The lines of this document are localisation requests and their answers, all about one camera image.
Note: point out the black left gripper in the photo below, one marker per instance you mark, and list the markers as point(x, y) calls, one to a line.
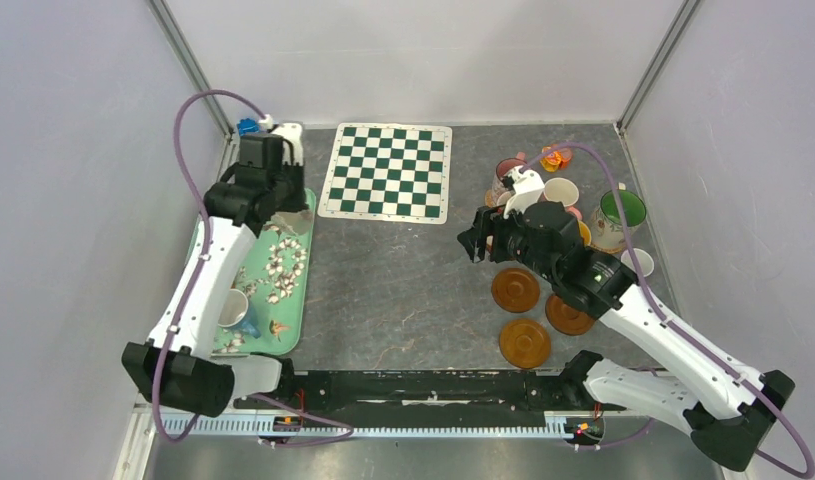
point(297, 202)

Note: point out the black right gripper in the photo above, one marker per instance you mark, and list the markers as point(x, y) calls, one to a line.
point(493, 234)

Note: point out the woven rattan coaster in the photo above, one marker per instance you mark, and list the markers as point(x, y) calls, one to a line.
point(489, 199)

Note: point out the pink ghost pattern mug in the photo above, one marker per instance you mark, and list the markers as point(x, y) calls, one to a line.
point(498, 187)

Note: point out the pink mug cream interior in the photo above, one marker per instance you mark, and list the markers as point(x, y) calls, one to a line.
point(565, 192)

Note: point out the yellow interior mug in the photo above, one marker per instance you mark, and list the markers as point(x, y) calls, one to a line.
point(585, 233)

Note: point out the brown wooden ridged coaster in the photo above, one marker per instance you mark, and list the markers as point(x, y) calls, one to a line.
point(565, 319)
point(524, 343)

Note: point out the green interior cartoon mug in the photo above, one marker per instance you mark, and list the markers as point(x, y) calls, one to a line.
point(611, 224)

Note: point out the grey white mug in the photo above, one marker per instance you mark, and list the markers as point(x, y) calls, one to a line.
point(639, 260)

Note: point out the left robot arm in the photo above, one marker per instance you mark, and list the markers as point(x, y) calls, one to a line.
point(173, 368)

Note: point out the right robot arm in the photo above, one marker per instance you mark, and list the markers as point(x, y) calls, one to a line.
point(724, 406)

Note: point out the blue toy block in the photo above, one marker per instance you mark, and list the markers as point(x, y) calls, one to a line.
point(248, 126)

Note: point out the beige mug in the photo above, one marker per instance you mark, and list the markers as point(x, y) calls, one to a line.
point(291, 223)

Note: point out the green white chessboard mat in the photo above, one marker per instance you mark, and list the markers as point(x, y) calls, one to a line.
point(388, 172)

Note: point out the orange pink toy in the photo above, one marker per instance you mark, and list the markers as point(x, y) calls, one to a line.
point(556, 160)

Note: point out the green floral tray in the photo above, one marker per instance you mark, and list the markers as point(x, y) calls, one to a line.
point(274, 277)

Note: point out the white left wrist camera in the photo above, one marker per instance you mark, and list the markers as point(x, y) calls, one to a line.
point(291, 134)

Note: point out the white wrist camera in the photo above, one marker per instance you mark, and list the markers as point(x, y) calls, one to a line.
point(526, 187)
point(291, 134)

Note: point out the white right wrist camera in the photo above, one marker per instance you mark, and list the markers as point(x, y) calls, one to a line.
point(526, 187)

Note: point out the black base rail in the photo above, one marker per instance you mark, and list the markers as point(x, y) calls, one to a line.
point(434, 398)

